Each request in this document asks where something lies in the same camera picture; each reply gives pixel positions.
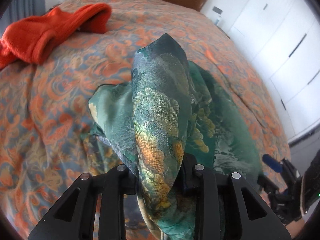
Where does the white wardrobe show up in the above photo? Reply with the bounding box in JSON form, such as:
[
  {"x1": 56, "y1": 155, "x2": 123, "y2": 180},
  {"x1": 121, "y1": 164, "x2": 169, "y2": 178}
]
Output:
[{"x1": 228, "y1": 0, "x2": 319, "y2": 142}]

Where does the orange paisley bed quilt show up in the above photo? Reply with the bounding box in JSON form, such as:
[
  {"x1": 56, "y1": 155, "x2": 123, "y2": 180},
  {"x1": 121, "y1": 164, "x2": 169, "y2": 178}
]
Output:
[{"x1": 1, "y1": 0, "x2": 290, "y2": 239}]

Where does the green landscape print jacket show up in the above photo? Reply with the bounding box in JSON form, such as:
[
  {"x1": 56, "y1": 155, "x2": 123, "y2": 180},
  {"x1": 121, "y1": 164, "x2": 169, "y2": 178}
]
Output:
[{"x1": 88, "y1": 34, "x2": 262, "y2": 239}]

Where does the red knit sweater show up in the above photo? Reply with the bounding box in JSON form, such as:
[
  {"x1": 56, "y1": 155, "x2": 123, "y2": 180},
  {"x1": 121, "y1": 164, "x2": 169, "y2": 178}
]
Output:
[{"x1": 1, "y1": 3, "x2": 112, "y2": 69}]

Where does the blue grey curtain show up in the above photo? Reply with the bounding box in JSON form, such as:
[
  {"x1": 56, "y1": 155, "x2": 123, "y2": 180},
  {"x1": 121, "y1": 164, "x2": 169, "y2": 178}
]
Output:
[{"x1": 1, "y1": 0, "x2": 46, "y2": 29}]

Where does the small bottle on nightstand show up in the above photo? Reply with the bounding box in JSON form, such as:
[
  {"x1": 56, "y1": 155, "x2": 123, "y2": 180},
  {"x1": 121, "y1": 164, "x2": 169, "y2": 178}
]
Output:
[{"x1": 214, "y1": 15, "x2": 222, "y2": 25}]

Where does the wall switch panel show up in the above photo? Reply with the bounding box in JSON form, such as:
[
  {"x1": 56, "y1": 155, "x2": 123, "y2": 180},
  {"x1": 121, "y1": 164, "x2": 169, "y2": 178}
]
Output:
[{"x1": 212, "y1": 7, "x2": 223, "y2": 15}]

